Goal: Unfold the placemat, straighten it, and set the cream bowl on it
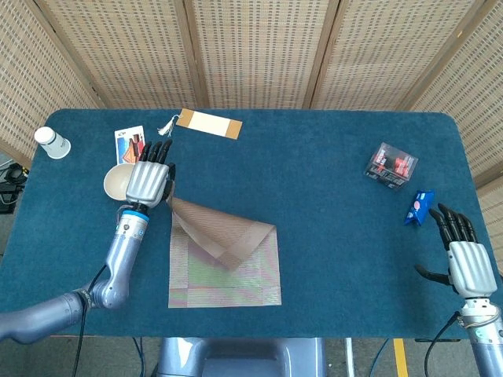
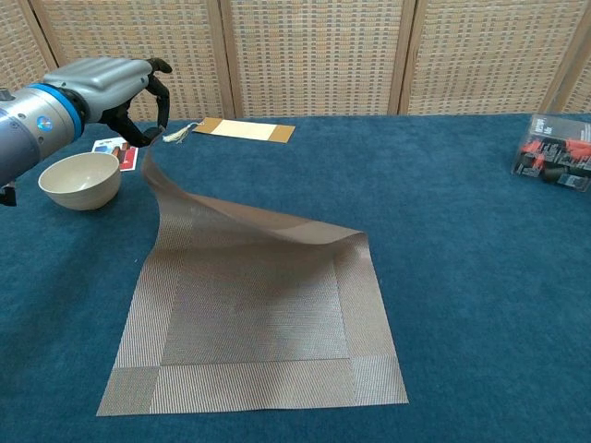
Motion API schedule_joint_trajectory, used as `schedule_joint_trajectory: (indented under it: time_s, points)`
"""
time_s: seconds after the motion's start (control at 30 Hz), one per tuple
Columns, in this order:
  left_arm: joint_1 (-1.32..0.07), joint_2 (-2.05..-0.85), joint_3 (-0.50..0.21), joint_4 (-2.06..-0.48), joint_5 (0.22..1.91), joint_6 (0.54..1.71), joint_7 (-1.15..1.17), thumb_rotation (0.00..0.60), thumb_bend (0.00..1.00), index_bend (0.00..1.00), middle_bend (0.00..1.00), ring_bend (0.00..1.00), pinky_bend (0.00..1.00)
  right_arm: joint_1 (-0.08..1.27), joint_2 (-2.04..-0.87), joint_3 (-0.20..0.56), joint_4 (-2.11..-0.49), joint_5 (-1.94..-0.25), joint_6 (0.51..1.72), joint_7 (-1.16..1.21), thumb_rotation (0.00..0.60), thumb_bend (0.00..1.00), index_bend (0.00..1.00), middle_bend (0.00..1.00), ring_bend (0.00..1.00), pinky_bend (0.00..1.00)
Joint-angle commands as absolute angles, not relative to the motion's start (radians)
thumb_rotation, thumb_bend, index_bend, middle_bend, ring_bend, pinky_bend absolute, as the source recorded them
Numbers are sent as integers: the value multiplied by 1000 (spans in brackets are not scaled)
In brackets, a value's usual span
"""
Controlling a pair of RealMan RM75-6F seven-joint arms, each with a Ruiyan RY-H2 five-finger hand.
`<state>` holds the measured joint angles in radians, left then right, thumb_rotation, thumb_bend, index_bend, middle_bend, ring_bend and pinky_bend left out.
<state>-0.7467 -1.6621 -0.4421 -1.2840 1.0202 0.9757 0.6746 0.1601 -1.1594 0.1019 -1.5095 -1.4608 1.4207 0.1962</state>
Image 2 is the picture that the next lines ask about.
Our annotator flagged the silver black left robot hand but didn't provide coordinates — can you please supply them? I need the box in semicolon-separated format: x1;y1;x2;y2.
43;56;174;149

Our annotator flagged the beige ribbed bowl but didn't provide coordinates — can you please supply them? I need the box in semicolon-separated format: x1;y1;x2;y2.
37;151;123;212

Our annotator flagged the silver woven placemat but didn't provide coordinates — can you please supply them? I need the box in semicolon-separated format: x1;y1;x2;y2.
95;133;410;417

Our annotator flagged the colourful picture card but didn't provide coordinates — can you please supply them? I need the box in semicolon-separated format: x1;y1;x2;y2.
91;138;139;173

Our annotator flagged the brown cream bookmark with tassel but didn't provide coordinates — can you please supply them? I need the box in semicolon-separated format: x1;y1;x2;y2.
162;116;296;145

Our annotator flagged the woven wooden folding screen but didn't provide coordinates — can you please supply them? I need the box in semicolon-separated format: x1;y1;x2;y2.
0;0;591;130

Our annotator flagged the clear box of black-red clips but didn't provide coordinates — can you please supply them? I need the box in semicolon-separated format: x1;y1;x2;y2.
510;113;591;193

